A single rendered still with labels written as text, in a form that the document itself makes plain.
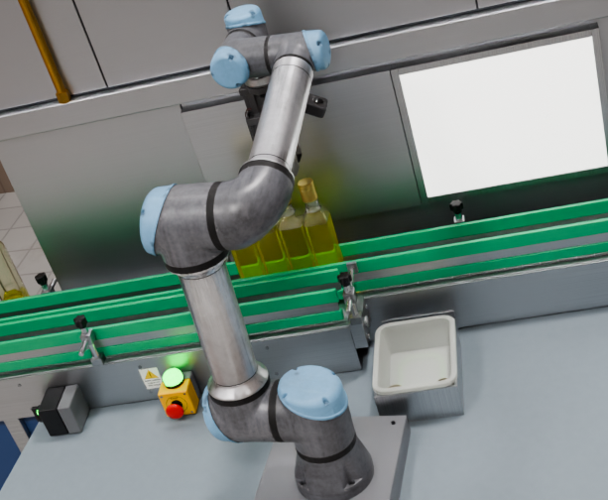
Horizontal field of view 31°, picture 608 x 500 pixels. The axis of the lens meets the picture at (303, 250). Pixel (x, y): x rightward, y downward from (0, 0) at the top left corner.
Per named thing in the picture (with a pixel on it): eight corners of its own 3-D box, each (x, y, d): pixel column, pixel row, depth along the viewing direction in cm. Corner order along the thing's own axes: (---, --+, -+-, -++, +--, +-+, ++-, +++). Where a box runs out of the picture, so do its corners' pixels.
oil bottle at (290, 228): (324, 280, 249) (301, 202, 238) (322, 295, 245) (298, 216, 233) (301, 284, 251) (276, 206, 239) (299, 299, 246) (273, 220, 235)
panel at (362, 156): (614, 164, 239) (597, 22, 221) (616, 171, 237) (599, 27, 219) (227, 232, 259) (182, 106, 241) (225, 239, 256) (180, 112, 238)
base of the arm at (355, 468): (366, 504, 199) (355, 464, 194) (289, 503, 204) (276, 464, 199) (380, 446, 211) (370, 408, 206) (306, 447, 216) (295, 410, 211)
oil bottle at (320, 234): (349, 277, 248) (326, 198, 236) (347, 292, 243) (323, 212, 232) (325, 281, 249) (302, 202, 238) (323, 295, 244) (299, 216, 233)
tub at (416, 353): (461, 343, 238) (454, 312, 233) (464, 414, 220) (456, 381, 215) (384, 354, 242) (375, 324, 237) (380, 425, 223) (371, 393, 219)
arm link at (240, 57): (257, 50, 197) (273, 24, 205) (201, 56, 201) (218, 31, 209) (268, 87, 201) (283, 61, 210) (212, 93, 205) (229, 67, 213)
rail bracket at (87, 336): (110, 358, 247) (88, 312, 240) (102, 380, 241) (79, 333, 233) (93, 361, 247) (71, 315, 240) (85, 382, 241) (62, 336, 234)
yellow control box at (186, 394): (202, 394, 248) (191, 369, 244) (196, 417, 242) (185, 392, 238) (174, 398, 249) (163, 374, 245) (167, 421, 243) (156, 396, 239)
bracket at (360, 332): (373, 319, 243) (366, 295, 239) (372, 346, 235) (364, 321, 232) (357, 321, 244) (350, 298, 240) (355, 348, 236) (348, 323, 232)
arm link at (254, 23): (215, 23, 208) (228, 5, 215) (232, 73, 214) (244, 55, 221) (253, 17, 206) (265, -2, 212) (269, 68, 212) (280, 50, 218)
